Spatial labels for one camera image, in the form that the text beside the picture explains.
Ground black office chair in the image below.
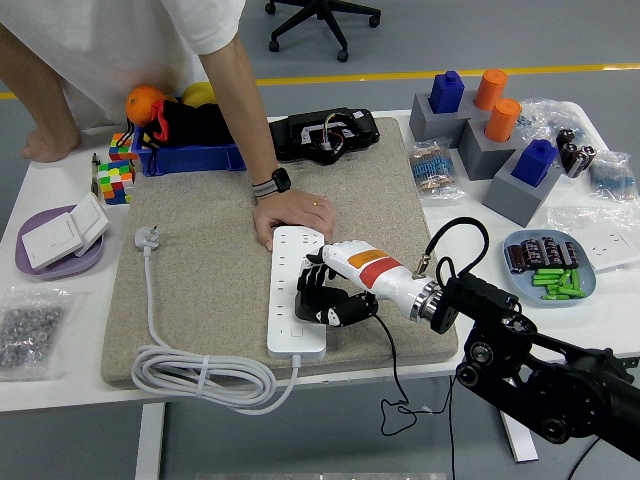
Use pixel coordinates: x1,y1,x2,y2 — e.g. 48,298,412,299
263,0,382,63

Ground orange cylinder peg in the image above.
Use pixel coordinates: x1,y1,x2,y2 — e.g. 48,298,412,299
472,68,509,111
483,97,523,143

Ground black electronic device with wires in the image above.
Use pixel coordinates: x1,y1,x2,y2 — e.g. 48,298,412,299
269,106,381,165

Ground thin black plug cord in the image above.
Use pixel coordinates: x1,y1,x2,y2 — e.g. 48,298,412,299
372,313,451,437

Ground small colourful puzzle cube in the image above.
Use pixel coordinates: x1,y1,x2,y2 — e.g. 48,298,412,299
108,132,140,162

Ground black floor cable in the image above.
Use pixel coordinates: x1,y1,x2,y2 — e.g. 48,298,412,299
568,437,602,480

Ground grey cube block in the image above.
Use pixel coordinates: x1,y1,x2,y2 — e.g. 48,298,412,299
409,92,469,149
480,149,565,227
456,89,501,126
456,119,528,182

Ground black wristwatch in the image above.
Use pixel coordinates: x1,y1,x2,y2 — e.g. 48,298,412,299
251,167,293,201

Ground blue plastic bin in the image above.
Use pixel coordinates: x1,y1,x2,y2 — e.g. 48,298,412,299
132,94,247,176

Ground clear plastic bag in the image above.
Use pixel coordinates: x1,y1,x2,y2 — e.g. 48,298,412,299
546,205,640,274

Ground bag of blue resistors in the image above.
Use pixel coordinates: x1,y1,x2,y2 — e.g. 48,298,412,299
407,139,466,202
586,150,639,202

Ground person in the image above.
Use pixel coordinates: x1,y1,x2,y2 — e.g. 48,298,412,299
0,0,249,127

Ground large colourful puzzle cube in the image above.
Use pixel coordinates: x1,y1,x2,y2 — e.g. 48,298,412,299
96,159,137,206

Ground green cylinder pile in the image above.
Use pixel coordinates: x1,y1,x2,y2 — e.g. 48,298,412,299
531,268,583,301

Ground white power cord with plug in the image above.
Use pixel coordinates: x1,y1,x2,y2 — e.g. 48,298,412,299
130,224,303,415

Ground black drawstring bag red trim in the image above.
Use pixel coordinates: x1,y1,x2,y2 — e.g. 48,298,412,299
124,98,234,174

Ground clear bag of small parts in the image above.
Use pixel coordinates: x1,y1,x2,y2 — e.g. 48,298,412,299
514,98,596,149

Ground white socket panel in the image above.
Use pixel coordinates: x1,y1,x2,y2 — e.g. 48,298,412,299
579,230,638,272

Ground white wall switch panel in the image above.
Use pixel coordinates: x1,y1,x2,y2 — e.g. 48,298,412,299
20,213,85,272
68,192,110,257

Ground black hanging cable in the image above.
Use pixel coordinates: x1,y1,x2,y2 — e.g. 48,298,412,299
448,374,457,480

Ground white power strip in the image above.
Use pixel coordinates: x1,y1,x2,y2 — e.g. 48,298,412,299
266,225,329,360

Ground orange fruit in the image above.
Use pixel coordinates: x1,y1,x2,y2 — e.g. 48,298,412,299
124,84,166,126

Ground yellow lemon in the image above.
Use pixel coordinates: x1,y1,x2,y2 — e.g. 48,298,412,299
180,81,217,107

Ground purple plate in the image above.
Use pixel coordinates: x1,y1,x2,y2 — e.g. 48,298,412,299
14,204,106,281

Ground blue square peg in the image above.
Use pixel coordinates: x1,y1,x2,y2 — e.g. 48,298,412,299
428,70,466,115
510,138,560,189

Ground grey-brown mat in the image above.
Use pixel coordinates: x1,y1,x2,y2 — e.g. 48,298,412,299
99,117,460,386

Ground white table leg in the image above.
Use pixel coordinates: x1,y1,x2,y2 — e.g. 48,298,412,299
499,409,540,464
134,401,166,480

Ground black plug adapter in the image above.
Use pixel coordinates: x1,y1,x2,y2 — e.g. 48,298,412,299
293,284,351,324

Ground person's left hand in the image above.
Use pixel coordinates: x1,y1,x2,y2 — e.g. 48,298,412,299
252,188,337,251

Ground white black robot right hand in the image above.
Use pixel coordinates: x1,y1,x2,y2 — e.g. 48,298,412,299
296,240,431,327

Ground clear bag of metal nuts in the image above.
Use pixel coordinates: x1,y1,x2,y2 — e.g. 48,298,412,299
0,285,84,382

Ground person's right hand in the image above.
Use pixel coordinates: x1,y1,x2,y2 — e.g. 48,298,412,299
20,127,81,164

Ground light blue plate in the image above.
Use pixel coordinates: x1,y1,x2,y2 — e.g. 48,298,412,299
501,228,598,307

